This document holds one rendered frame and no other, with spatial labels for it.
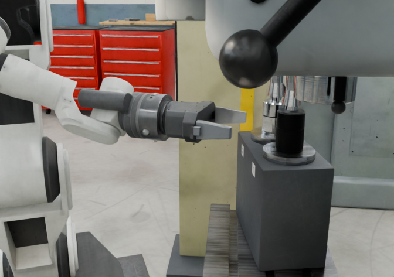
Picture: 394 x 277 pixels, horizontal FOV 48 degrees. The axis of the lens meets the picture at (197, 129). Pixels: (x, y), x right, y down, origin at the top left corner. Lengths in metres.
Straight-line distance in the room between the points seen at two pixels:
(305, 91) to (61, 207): 0.78
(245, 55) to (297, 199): 0.56
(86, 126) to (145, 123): 0.11
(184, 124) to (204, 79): 1.36
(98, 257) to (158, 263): 1.01
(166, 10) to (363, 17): 0.14
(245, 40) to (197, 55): 1.88
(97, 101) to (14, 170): 0.24
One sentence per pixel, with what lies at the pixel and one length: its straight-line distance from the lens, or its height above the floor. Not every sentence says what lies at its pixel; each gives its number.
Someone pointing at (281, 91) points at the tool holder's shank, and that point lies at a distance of 0.85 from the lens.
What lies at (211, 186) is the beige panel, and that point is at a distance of 2.27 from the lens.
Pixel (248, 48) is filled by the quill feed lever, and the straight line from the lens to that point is 0.22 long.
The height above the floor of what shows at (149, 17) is 0.94.
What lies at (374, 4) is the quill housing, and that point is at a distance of 0.26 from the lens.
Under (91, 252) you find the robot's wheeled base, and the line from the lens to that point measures 1.52.
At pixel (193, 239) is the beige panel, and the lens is 2.42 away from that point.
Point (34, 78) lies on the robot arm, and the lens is 0.85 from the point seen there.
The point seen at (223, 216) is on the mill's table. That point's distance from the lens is 0.98.
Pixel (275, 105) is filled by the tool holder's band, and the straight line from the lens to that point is 0.84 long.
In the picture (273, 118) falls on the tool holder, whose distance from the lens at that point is 0.85.
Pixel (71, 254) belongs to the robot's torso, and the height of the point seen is 0.71.
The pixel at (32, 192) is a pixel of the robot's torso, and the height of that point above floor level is 0.97.
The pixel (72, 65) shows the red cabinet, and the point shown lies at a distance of 5.33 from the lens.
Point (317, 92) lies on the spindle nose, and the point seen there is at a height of 1.29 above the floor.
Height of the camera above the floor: 1.36
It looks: 17 degrees down
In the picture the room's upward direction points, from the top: straight up
